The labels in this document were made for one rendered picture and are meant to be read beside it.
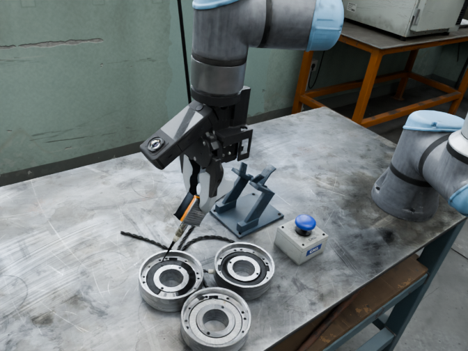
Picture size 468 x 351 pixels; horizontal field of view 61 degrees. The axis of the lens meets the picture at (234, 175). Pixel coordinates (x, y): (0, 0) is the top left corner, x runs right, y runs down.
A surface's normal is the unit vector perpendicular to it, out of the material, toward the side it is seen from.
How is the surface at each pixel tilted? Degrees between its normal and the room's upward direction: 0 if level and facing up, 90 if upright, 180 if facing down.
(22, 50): 90
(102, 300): 0
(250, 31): 107
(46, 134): 90
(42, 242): 0
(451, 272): 0
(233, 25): 90
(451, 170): 96
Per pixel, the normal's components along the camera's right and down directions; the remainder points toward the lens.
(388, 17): -0.79, 0.25
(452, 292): 0.11, -0.83
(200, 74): -0.61, 0.38
